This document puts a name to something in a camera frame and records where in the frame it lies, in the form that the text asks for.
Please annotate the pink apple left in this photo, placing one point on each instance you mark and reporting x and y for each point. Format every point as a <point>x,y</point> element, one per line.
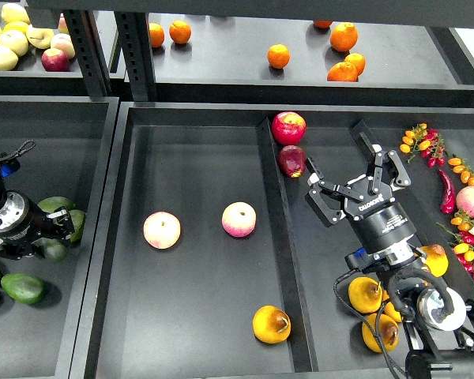
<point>161,230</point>

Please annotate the mixed cherry tomato bunch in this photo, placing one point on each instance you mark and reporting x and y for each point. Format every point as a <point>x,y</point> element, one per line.
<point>461,241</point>

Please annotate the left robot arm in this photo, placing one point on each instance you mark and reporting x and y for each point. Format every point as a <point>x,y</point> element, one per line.
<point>9,164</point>

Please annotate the black left tray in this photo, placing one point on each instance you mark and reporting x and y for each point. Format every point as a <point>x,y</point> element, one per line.
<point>73,138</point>

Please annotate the dark green avocado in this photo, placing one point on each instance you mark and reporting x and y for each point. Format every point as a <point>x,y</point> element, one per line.
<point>53,250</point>

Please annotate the pink apple centre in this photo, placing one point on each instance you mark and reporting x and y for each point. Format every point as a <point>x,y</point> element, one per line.
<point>239,219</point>

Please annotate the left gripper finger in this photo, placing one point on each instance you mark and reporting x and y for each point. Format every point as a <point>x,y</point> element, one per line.
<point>13,252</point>
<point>59,226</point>

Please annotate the red chili pepper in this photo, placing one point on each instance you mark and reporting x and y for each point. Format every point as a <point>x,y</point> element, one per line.
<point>448,198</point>

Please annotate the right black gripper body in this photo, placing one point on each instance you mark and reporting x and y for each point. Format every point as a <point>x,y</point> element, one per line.
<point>378,221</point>

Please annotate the bright red apple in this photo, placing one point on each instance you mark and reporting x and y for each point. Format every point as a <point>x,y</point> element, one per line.
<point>288,128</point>

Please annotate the black tray divider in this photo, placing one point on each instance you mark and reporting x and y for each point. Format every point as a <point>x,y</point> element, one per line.
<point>291,285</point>
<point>421,201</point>

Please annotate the orange cherry tomato bunch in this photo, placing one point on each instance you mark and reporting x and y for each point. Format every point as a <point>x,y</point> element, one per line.
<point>462,169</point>

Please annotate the dark red apple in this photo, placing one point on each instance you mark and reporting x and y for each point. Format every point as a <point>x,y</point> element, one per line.
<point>291,160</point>

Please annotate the black tray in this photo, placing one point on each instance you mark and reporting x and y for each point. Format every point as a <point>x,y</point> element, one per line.
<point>73,138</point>
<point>187,311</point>

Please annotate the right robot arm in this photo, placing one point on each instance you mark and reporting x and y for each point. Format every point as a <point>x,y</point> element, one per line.
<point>438,322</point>

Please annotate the black centre tray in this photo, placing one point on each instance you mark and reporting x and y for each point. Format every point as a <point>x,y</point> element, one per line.
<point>187,311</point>

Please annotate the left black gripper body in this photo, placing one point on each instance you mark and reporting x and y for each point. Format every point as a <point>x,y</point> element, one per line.
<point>21,220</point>

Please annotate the red apple on shelf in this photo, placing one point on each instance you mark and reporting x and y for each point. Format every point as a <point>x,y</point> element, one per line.
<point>55,60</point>

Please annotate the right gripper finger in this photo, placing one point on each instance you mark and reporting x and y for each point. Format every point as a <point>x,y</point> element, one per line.
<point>325,198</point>
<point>380,161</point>

